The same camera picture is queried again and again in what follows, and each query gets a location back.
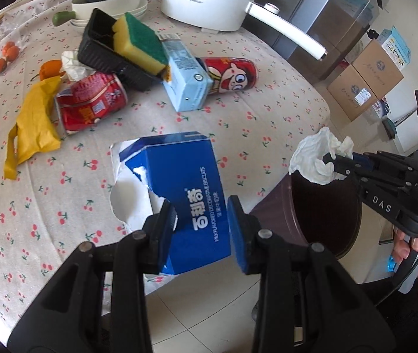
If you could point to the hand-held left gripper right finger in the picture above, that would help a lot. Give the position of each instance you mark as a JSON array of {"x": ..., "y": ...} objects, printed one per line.
[{"x": 236, "y": 233}]

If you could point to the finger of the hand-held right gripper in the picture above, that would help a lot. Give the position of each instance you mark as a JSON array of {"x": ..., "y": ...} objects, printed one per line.
[
  {"x": 396, "y": 161},
  {"x": 345, "y": 167}
]

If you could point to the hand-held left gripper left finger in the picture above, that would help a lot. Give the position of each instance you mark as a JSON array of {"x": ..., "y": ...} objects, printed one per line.
[{"x": 166, "y": 235}]

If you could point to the white tissue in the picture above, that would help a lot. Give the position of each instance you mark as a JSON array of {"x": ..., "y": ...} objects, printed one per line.
[
  {"x": 312, "y": 154},
  {"x": 75, "y": 68}
]

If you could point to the dark brown trash bin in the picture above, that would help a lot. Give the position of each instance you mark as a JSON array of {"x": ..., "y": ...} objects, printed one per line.
[{"x": 286, "y": 220}]

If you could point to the blue biscuit box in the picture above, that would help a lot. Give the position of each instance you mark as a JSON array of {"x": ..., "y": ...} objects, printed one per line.
[{"x": 190, "y": 176}]

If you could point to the red cartoon face can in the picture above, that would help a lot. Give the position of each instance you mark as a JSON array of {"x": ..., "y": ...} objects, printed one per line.
[{"x": 231, "y": 73}]

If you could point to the crushed red can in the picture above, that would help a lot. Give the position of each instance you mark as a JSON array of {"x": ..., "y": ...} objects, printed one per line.
[{"x": 91, "y": 99}]

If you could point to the light blue milk carton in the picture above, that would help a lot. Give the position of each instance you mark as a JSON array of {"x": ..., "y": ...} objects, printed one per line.
[{"x": 187, "y": 81}]

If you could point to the yellow plastic bag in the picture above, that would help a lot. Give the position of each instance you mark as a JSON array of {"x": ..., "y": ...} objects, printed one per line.
[{"x": 34, "y": 117}]

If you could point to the black plastic tray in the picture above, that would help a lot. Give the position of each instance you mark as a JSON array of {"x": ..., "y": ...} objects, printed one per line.
[{"x": 98, "y": 51}]

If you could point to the yellow green sponge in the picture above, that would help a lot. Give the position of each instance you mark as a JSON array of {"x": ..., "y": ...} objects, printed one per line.
[{"x": 139, "y": 40}]

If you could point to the person's right hand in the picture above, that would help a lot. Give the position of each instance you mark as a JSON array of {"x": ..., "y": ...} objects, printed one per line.
[{"x": 402, "y": 250}]

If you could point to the dark floor object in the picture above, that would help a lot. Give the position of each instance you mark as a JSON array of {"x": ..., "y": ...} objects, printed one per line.
[{"x": 389, "y": 128}]

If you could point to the blue white package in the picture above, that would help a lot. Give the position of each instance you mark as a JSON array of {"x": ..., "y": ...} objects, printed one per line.
[{"x": 381, "y": 107}]

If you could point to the cardboard box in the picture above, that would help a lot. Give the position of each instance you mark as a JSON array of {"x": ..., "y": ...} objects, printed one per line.
[
  {"x": 348, "y": 92},
  {"x": 378, "y": 66}
]

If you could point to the cherry print tablecloth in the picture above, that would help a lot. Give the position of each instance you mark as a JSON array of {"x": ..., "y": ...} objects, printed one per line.
[{"x": 84, "y": 198}]

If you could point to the light blue printed box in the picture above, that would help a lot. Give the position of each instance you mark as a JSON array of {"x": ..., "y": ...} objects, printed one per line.
[{"x": 396, "y": 46}]

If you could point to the grey refrigerator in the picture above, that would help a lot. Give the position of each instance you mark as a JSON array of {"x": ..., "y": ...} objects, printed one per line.
[{"x": 323, "y": 7}]

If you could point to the white electric pot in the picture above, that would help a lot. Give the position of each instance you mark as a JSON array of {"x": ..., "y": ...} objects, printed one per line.
[{"x": 201, "y": 0}]

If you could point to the white deep plate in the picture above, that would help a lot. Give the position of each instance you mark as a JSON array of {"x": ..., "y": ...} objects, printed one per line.
[{"x": 141, "y": 11}]

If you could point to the white bowl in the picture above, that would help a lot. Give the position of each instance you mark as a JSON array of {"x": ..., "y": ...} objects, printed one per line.
[{"x": 109, "y": 7}]

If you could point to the small green fruit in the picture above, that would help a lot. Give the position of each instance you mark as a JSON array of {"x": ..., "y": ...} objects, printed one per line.
[{"x": 62, "y": 18}]

